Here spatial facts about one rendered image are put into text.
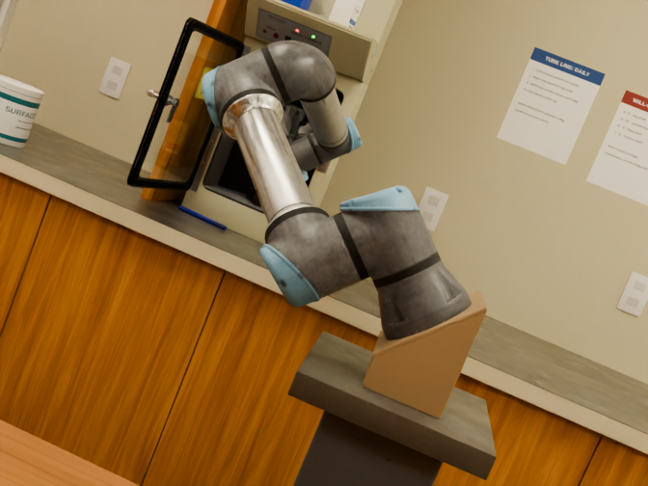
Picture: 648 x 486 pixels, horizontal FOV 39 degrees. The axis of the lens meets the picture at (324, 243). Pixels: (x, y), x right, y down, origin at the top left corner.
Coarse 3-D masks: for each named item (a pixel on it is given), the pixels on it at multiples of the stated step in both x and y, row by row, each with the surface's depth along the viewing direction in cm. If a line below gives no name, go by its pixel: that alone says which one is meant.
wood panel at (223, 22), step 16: (224, 0) 224; (240, 0) 234; (208, 16) 225; (224, 16) 227; (240, 16) 239; (224, 32) 232; (240, 32) 245; (144, 192) 231; (160, 192) 235; (176, 192) 248
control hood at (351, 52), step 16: (256, 0) 221; (272, 0) 219; (256, 16) 225; (288, 16) 221; (304, 16) 219; (320, 16) 218; (336, 32) 219; (352, 32) 217; (336, 48) 222; (352, 48) 220; (368, 48) 219; (336, 64) 226; (352, 64) 224; (368, 64) 226
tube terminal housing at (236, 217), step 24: (312, 0) 229; (384, 0) 227; (360, 24) 228; (384, 24) 227; (336, 72) 230; (360, 96) 234; (216, 144) 236; (192, 192) 238; (312, 192) 233; (216, 216) 238; (240, 216) 237; (264, 216) 236; (264, 240) 236
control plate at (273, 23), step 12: (264, 12) 223; (264, 24) 225; (276, 24) 224; (288, 24) 222; (300, 24) 221; (264, 36) 228; (288, 36) 225; (300, 36) 224; (324, 36) 221; (324, 48) 224
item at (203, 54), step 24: (192, 48) 209; (216, 48) 219; (168, 72) 204; (192, 72) 213; (168, 96) 208; (192, 96) 218; (192, 120) 222; (168, 144) 217; (192, 144) 227; (144, 168) 211; (168, 168) 221; (192, 168) 233
